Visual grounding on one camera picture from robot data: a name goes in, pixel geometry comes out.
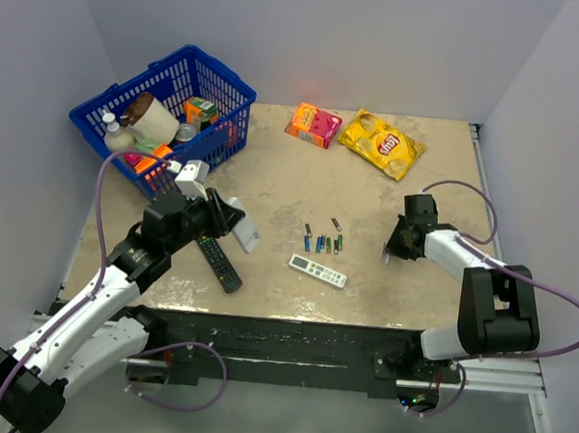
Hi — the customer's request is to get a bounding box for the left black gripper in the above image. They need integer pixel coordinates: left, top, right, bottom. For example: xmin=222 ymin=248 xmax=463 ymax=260
xmin=165 ymin=184 xmax=246 ymax=260

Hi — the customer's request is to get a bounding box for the small white remote control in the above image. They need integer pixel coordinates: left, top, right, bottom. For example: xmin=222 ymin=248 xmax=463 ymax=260
xmin=227 ymin=196 xmax=261 ymax=253

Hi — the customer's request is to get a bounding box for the white battery cover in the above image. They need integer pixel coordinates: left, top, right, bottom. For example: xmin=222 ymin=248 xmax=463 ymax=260
xmin=381 ymin=245 xmax=391 ymax=264

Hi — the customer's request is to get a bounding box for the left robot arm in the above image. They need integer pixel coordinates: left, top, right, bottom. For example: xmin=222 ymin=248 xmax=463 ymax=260
xmin=0 ymin=188 xmax=259 ymax=433

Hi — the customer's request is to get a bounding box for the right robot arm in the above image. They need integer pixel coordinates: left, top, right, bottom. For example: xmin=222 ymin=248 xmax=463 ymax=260
xmin=384 ymin=194 xmax=540 ymax=380

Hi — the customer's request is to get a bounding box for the black TV remote control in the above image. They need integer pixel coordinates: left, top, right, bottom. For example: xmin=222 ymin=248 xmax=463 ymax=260
xmin=197 ymin=237 xmax=243 ymax=294

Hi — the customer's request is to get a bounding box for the long white remote control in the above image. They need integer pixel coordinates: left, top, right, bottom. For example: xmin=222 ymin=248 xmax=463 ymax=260
xmin=288 ymin=254 xmax=347 ymax=289

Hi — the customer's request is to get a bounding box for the black battery far right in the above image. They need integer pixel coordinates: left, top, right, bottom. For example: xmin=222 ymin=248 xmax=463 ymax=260
xmin=331 ymin=218 xmax=343 ymax=232

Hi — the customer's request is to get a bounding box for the blue battery middle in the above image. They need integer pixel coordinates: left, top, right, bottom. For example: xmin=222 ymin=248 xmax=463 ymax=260
xmin=315 ymin=234 xmax=325 ymax=253

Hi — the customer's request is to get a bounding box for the yellow Lays chips bag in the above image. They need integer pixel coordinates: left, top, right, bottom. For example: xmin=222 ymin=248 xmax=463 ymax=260
xmin=339 ymin=109 xmax=426 ymax=181

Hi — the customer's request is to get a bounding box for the orange box in basket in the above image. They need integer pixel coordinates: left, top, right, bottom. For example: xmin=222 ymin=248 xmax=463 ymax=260
xmin=134 ymin=143 xmax=172 ymax=174

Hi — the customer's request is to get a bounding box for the metal tin can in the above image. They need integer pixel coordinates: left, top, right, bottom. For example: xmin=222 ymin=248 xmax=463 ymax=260
xmin=174 ymin=123 xmax=199 ymax=144

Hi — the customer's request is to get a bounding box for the pink small box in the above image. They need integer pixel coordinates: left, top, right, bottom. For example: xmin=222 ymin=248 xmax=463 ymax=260
xmin=122 ymin=153 xmax=145 ymax=168

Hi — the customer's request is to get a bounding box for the orange green juice carton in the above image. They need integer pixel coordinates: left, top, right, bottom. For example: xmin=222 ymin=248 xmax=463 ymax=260
xmin=183 ymin=97 xmax=218 ymax=130

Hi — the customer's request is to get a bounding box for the light green packet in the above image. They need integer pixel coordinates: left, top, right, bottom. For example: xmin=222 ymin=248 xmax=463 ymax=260
xmin=134 ymin=136 xmax=161 ymax=154

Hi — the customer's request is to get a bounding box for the blue plastic shopping basket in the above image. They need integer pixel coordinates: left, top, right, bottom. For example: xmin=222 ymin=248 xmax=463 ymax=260
xmin=62 ymin=34 xmax=262 ymax=207

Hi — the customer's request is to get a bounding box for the orange pink snack box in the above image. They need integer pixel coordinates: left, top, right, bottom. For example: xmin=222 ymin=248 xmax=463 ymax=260
xmin=284 ymin=102 xmax=342 ymax=149

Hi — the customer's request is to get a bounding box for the cream cylindrical container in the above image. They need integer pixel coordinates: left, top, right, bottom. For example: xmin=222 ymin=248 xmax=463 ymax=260
xmin=119 ymin=92 xmax=180 ymax=145

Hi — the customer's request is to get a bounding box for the white bottle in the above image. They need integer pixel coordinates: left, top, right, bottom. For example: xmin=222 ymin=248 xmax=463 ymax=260
xmin=102 ymin=112 xmax=135 ymax=153

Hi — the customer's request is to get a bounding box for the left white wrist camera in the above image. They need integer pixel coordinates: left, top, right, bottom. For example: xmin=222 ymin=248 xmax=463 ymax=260
xmin=168 ymin=160 xmax=210 ymax=201

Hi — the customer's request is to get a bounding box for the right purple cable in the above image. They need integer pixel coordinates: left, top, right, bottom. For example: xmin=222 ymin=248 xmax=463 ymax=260
xmin=407 ymin=177 xmax=579 ymax=374

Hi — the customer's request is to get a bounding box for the purple cable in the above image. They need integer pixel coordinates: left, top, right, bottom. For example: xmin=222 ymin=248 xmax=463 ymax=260
xmin=0 ymin=140 xmax=181 ymax=433
xmin=407 ymin=177 xmax=579 ymax=374

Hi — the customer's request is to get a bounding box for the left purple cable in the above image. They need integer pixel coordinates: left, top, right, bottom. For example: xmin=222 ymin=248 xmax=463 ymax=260
xmin=0 ymin=140 xmax=181 ymax=433

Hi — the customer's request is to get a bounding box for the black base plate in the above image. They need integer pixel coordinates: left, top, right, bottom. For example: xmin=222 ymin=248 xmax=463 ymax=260
xmin=111 ymin=305 xmax=460 ymax=399

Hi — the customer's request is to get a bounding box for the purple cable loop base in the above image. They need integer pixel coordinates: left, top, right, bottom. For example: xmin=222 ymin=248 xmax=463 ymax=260
xmin=122 ymin=337 xmax=230 ymax=416

